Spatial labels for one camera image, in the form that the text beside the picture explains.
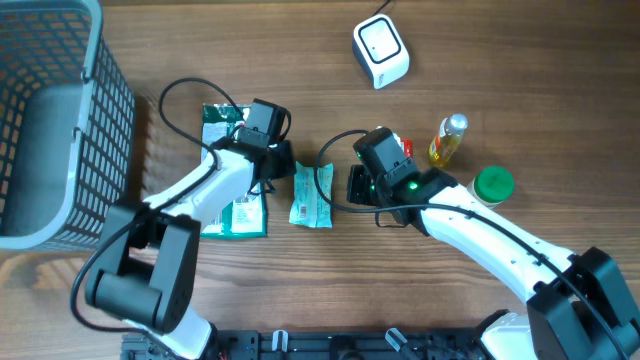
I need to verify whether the light teal sachet pack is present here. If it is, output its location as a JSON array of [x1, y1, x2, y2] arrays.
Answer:
[[289, 162, 332, 228]]

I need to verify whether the red white tube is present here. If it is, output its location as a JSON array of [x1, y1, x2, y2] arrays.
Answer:
[[398, 138, 413, 157]]

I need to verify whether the green package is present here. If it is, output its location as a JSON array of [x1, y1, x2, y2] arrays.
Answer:
[[201, 104, 266, 240]]

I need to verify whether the small yellow bottle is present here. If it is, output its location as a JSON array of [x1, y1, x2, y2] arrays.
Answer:
[[428, 113, 468, 167]]

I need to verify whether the green lid jar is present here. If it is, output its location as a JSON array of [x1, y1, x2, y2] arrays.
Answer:
[[467, 166, 515, 208]]

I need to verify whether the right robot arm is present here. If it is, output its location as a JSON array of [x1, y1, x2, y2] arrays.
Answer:
[[353, 127, 639, 359]]

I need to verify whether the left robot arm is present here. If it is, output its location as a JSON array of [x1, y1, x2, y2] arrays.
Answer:
[[76, 99, 295, 359]]

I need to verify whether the white barcode scanner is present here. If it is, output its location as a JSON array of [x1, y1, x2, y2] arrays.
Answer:
[[352, 14, 410, 90]]

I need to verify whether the dark grey mesh basket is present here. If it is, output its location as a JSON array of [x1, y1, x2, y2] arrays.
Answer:
[[1, 0, 135, 251]]

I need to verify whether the black right camera cable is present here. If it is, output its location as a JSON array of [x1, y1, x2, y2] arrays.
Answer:
[[313, 129, 631, 360]]

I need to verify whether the black camera cable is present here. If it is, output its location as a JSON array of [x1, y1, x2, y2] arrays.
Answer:
[[313, 129, 631, 360], [69, 77, 246, 334]]

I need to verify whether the black left camera cable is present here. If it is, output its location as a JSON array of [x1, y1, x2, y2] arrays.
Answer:
[[69, 77, 246, 334]]

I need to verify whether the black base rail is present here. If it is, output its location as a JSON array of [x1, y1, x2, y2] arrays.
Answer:
[[119, 327, 501, 360]]

